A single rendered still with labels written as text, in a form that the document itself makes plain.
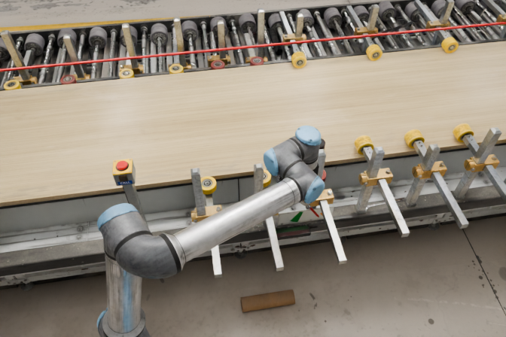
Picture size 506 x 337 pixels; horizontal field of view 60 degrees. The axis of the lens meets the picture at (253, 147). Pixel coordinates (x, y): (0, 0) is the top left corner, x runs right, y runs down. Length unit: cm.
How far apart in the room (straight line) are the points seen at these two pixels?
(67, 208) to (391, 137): 159
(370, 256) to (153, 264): 190
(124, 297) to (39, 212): 91
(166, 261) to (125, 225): 16
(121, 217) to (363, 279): 183
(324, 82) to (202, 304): 144
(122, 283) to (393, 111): 159
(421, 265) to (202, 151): 156
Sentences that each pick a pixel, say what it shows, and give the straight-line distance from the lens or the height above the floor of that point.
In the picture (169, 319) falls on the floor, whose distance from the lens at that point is 268.
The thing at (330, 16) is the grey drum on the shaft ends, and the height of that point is 84.
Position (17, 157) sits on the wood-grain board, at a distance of 235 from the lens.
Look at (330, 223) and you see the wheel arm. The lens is 193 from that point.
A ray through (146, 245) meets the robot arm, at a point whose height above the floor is 143.
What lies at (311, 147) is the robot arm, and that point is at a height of 134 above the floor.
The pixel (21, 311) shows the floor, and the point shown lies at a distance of 296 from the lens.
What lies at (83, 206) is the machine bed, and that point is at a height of 74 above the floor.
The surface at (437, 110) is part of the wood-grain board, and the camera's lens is 249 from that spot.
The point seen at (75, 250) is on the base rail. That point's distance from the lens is 217.
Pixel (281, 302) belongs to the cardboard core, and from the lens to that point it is 261.
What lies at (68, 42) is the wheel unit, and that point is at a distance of 266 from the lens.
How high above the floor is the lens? 247
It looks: 48 degrees down
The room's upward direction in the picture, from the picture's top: straight up
